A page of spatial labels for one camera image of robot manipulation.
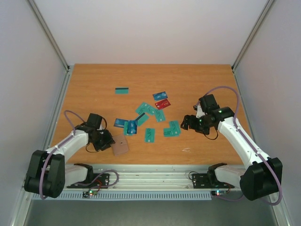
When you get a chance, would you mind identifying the dark blue card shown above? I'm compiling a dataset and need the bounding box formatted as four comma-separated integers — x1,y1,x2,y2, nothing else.
114,118,128,128

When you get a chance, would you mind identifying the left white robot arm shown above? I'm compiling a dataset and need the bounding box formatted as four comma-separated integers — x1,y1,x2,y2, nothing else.
24,113,115,200

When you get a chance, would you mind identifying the left circuit board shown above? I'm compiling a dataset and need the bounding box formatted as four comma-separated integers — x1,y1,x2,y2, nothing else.
82,191,98,198

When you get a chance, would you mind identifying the teal card upper left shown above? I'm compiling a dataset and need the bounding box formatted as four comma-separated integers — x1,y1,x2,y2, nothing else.
135,102,156,115

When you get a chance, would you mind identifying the grey slotted cable duct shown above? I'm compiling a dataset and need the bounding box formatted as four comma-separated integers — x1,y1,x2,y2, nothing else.
31,191,212,201

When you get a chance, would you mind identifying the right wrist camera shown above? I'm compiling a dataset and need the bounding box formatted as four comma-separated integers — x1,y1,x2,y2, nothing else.
193,101,205,118

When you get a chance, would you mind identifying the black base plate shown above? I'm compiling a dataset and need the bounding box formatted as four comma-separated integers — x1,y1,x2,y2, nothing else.
67,173,110,189
190,173,234,189

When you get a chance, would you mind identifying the aluminium front rail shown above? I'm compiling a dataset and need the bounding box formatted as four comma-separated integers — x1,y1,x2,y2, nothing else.
22,164,250,192

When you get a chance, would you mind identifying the red card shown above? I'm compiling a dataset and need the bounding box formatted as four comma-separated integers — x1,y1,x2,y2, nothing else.
155,98,171,110

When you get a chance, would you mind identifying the right aluminium frame post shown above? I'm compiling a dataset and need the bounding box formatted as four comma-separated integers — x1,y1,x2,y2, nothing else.
231,0,276,73

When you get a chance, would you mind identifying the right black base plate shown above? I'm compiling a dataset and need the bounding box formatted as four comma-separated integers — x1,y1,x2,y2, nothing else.
190,173,234,189

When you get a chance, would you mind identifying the teal card with magnetic stripe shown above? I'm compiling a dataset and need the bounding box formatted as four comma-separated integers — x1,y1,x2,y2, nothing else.
115,87,129,95

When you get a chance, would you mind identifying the circuit board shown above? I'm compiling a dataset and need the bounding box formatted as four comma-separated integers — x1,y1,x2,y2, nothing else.
82,191,98,198
211,190,229,196

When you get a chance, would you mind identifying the teal vip card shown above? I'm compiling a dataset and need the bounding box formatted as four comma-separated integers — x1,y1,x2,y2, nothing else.
144,128,155,143
154,109,166,122
169,121,181,137

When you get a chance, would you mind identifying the teal blue card stack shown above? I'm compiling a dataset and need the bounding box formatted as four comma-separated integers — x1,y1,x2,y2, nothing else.
123,120,138,136

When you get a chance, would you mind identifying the left aluminium frame post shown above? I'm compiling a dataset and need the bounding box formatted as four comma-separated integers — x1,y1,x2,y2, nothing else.
27,0,70,71

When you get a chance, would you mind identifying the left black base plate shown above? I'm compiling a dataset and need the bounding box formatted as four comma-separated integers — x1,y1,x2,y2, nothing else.
67,173,110,189

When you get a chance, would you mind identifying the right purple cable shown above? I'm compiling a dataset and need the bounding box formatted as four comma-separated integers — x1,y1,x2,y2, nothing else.
197,86,282,206

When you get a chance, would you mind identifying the aluminium frame post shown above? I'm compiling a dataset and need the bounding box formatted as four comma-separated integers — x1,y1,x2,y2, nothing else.
27,0,70,71
231,0,276,73

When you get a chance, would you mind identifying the teal card under right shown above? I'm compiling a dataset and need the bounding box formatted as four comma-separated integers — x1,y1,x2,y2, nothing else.
163,128,181,137

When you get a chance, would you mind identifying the right circuit board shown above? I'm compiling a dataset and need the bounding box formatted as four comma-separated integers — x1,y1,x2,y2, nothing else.
211,190,229,196

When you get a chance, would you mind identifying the blue card top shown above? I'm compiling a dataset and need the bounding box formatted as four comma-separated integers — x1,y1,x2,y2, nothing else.
153,91,168,101

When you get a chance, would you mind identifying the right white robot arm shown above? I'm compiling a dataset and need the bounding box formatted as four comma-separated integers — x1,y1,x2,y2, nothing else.
181,94,283,201

